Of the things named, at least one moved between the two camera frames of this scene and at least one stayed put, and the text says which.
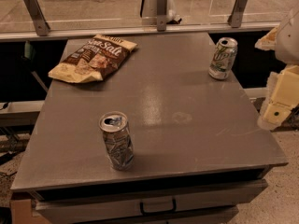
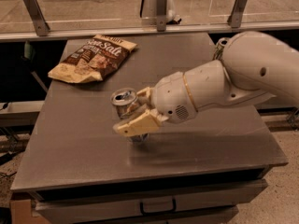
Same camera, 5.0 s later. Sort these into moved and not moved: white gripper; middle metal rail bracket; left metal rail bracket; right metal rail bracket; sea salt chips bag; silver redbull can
Moved: silver redbull can; white gripper
Not moved: right metal rail bracket; middle metal rail bracket; left metal rail bracket; sea salt chips bag
